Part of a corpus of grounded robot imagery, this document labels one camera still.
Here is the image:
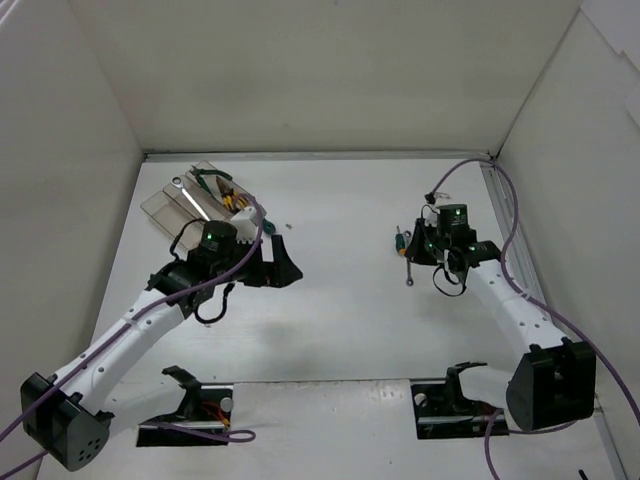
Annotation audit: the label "clear three-compartment organizer tray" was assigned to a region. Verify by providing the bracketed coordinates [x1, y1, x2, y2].
[141, 161, 258, 250]

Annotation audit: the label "green orange stubby screwdriver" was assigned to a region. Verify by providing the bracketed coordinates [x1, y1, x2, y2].
[394, 226, 411, 256]

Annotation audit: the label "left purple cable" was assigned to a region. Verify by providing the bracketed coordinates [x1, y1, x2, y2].
[0, 194, 266, 476]

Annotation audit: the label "yellow long-nose pliers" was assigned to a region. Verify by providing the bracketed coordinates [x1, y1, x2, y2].
[216, 176, 235, 210]

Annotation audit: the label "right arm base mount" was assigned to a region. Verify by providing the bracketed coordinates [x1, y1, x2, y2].
[410, 362, 510, 440]

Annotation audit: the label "yellow black pliers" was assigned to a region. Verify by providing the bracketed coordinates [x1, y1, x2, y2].
[221, 193, 250, 213]

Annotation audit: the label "purple cable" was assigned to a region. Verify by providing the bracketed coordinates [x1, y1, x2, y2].
[0, 194, 266, 476]
[423, 155, 640, 480]

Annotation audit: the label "aluminium rail at back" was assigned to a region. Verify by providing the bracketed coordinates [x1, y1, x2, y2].
[144, 149, 492, 162]

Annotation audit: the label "large silver ratchet wrench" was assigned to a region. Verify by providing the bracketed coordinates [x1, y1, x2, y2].
[171, 175, 213, 221]

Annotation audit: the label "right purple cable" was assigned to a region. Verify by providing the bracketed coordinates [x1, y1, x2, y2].
[423, 155, 640, 480]

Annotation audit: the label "small silver wrench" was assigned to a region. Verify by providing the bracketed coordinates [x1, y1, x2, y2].
[405, 260, 414, 287]

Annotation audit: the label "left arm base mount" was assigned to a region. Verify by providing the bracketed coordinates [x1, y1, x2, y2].
[136, 366, 233, 448]

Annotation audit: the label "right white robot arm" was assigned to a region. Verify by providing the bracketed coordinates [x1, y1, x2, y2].
[404, 204, 596, 432]

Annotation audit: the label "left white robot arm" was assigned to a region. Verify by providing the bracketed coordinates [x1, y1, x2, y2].
[17, 203, 303, 472]

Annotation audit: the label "green side cutters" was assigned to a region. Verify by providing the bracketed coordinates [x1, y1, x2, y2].
[189, 166, 233, 195]

